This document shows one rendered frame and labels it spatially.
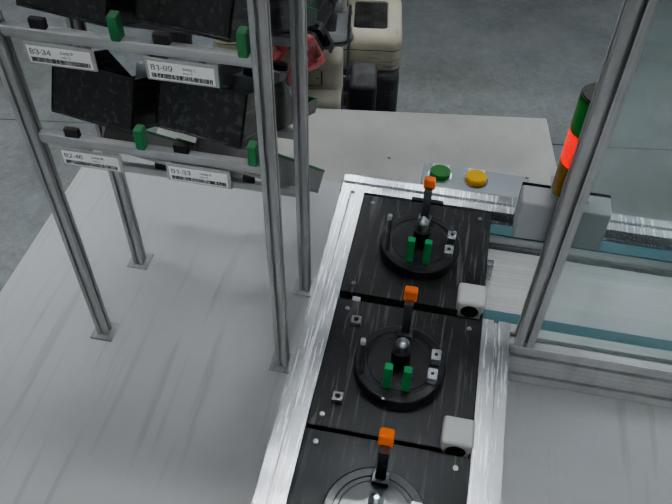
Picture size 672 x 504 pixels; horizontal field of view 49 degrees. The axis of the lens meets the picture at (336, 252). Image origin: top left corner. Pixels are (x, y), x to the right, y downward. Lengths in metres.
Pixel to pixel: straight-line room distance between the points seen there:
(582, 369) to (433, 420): 0.29
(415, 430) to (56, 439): 0.57
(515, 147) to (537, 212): 0.70
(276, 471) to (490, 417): 0.33
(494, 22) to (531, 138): 2.15
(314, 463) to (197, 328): 0.39
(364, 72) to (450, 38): 1.65
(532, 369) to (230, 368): 0.51
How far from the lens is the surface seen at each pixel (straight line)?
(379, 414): 1.12
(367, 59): 2.20
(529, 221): 1.07
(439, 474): 1.09
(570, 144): 0.98
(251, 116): 1.00
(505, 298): 1.35
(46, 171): 1.11
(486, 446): 1.14
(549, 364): 1.27
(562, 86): 3.53
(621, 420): 1.33
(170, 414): 1.27
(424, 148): 1.70
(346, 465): 1.08
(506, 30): 3.85
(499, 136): 1.77
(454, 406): 1.14
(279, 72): 1.19
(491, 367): 1.21
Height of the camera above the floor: 1.94
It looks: 48 degrees down
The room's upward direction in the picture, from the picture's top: 1 degrees clockwise
